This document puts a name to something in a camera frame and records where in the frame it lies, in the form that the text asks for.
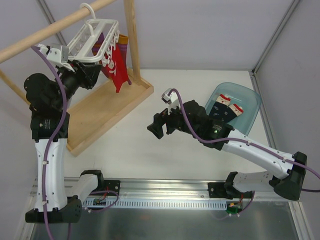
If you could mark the wooden drying rack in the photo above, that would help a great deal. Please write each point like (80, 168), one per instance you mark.
(101, 110)

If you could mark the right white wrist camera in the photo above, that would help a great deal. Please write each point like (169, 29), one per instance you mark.
(170, 97)

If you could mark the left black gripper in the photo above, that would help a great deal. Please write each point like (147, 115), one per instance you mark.
(85, 72)

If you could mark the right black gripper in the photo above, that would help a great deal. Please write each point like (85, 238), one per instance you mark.
(165, 122)

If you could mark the teal plastic basin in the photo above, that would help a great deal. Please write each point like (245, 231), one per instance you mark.
(249, 100)

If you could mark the white plastic clip hanger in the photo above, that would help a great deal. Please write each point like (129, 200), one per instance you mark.
(80, 47)

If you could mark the green connector board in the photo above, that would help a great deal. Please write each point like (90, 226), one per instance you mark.
(233, 209)

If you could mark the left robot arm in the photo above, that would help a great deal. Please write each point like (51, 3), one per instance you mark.
(49, 129)

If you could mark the purple striped sock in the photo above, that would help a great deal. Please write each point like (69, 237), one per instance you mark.
(123, 46)
(96, 47)

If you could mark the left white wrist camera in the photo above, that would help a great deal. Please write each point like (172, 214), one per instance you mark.
(56, 54)

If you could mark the white slotted cable duct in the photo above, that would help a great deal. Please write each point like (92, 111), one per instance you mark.
(179, 204)

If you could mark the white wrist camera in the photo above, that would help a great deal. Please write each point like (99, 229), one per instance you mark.
(56, 54)
(170, 97)

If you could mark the red sock front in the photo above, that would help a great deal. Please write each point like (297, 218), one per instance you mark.
(116, 70)

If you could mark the navy santa sock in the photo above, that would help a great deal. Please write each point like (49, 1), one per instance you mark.
(220, 106)
(231, 112)

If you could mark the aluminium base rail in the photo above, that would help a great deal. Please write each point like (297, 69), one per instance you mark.
(172, 189)

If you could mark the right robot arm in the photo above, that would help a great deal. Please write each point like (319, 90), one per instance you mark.
(283, 173)

